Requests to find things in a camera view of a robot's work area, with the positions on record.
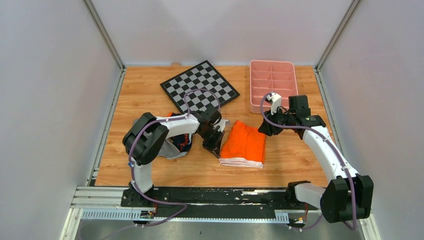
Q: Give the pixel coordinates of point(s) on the pink compartment tray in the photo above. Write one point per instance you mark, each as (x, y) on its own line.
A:
(271, 76)

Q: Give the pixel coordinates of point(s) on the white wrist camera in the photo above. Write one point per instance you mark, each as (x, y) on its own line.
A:
(275, 101)
(221, 125)

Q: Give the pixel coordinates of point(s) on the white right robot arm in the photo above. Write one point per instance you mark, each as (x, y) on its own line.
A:
(348, 195)

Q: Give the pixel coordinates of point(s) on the white slotted cable duct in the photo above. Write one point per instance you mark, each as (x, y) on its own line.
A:
(143, 215)

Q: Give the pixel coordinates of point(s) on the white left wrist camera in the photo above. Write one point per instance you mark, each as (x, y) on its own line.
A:
(221, 125)

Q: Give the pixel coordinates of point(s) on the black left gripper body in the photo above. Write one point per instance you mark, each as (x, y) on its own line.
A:
(212, 134)

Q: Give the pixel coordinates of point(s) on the black white checkerboard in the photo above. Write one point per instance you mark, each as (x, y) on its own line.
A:
(198, 87)

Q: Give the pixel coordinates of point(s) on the grey striped underwear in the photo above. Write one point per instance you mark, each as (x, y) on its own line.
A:
(168, 150)

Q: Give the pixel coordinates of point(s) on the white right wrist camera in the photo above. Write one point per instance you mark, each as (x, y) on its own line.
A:
(275, 101)

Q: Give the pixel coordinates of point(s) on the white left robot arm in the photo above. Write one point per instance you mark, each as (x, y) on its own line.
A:
(142, 154)

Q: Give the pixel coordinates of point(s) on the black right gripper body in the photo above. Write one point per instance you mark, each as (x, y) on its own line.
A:
(287, 118)

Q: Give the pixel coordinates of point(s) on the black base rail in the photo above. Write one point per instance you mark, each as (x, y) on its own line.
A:
(220, 202)

